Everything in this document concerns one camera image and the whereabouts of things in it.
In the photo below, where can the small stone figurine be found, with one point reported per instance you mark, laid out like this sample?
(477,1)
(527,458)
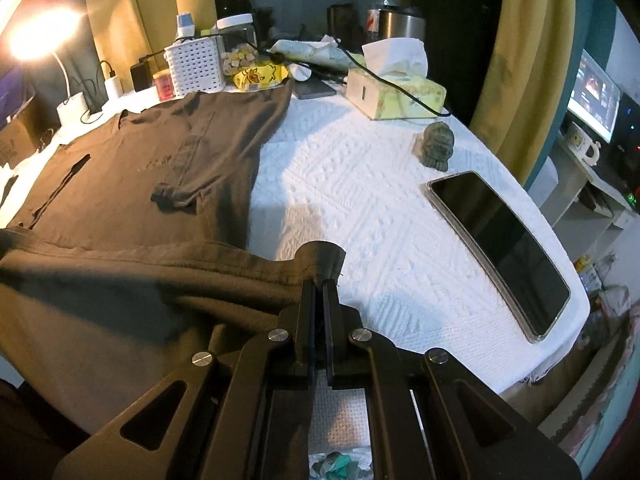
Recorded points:
(436,145)

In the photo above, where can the yellow curtain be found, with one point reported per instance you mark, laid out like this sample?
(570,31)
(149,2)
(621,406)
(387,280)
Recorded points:
(525,60)
(125,10)

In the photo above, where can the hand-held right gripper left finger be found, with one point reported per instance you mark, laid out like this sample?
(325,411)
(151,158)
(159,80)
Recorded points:
(306,330)

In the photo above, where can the white side shelf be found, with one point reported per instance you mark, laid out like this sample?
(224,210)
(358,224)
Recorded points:
(575,195)

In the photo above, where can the white textured tablecloth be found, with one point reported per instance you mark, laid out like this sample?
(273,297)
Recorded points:
(350,185)

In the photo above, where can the black charger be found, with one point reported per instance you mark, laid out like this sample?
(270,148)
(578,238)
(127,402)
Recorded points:
(141,77)

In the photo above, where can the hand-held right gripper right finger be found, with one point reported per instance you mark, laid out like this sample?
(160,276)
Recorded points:
(332,330)

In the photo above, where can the yellow snack packet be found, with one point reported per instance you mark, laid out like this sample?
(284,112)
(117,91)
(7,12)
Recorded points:
(260,76)

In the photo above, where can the white charger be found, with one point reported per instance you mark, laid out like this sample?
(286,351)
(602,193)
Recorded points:
(113,87)

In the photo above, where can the brown printed t-shirt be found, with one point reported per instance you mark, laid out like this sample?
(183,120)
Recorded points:
(150,160)

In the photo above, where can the white garment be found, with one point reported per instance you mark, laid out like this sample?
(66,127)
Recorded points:
(7,185)

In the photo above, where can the dark smartphone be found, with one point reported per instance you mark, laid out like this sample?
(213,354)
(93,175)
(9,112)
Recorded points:
(314,90)

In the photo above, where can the clear jar with white lid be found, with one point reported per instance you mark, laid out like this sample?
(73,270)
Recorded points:
(237,35)

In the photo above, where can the stacked paper cups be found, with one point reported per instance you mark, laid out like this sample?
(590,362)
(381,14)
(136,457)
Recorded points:
(185,25)

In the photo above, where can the computer monitor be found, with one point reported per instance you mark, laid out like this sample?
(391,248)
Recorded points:
(595,95)

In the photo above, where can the cardboard box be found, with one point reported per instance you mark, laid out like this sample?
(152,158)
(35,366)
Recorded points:
(15,145)

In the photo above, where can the white perforated basket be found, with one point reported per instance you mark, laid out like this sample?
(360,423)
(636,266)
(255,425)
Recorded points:
(197,67)

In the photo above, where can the crumpled plastic bag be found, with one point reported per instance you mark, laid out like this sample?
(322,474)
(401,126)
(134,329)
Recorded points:
(315,52)

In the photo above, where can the clear plastic bottle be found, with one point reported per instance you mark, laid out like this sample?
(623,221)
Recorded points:
(380,5)

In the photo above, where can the black computer case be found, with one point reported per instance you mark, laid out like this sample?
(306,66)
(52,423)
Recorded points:
(627,145)

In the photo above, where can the steel tumbler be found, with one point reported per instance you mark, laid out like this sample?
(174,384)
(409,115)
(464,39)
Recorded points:
(402,25)

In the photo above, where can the smartphone in clear case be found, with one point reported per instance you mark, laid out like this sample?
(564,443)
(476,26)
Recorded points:
(500,250)

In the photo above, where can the red tin can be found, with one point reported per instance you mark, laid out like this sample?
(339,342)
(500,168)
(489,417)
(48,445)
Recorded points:
(163,87)

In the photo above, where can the white mug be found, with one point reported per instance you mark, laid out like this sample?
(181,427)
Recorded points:
(580,142)

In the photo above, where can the white desk lamp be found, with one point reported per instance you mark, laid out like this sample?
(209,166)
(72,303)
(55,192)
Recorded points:
(75,110)

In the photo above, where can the tissue box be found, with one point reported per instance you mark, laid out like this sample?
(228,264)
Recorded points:
(400,90)

